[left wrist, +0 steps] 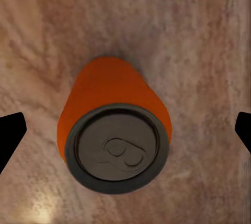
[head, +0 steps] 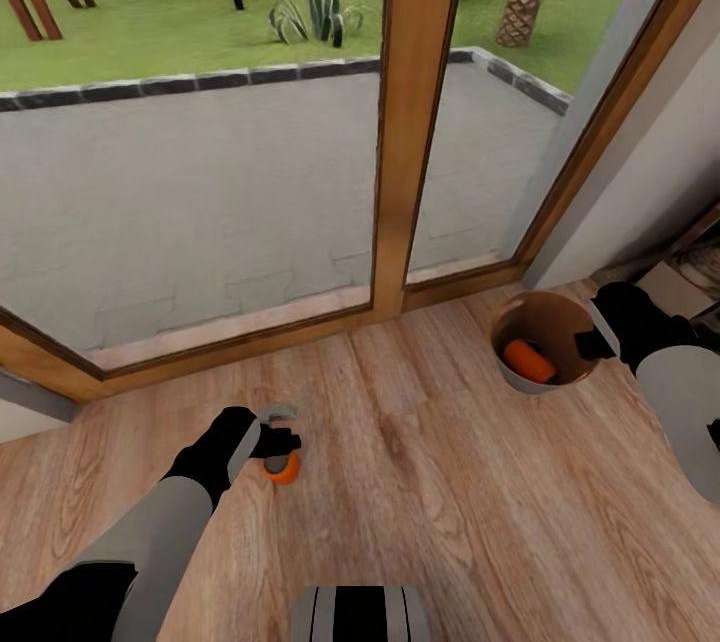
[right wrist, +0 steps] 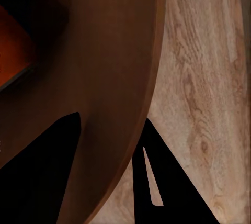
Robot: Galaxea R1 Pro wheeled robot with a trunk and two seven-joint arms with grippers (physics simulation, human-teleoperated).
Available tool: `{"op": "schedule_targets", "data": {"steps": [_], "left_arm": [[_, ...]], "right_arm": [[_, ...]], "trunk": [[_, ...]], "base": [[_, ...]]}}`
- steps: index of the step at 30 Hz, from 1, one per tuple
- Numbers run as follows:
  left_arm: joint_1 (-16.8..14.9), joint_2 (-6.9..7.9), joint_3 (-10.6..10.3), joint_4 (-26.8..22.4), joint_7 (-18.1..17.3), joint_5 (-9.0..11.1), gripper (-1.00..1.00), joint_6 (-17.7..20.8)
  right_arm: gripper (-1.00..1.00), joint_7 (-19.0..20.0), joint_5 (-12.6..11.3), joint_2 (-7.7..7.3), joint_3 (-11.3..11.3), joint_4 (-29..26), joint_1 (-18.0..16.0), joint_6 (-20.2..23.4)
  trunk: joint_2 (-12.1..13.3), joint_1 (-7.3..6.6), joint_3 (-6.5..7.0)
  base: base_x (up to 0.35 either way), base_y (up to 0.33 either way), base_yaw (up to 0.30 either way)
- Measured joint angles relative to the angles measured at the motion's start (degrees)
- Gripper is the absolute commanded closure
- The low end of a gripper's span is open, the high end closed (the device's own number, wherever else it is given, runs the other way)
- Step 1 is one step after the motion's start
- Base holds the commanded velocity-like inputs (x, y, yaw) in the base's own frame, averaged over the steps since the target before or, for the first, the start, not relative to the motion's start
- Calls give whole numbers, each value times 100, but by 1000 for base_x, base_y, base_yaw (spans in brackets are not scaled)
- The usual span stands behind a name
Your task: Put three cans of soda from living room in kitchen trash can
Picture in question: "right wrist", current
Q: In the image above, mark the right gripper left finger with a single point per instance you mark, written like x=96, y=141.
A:
x=33, y=183

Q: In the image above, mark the trash can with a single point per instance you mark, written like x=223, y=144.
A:
x=100, y=58

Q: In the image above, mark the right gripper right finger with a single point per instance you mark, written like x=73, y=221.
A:
x=182, y=202

